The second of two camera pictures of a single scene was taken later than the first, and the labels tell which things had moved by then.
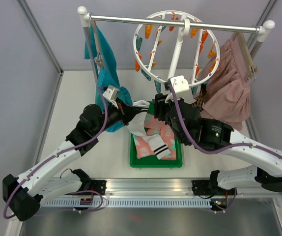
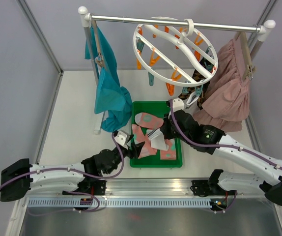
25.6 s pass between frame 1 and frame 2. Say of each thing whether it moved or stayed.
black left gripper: moved
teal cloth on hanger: stayed
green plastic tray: stayed
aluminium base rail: stayed
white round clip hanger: moved
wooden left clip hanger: stayed
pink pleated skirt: stayed
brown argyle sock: moved
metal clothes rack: stayed
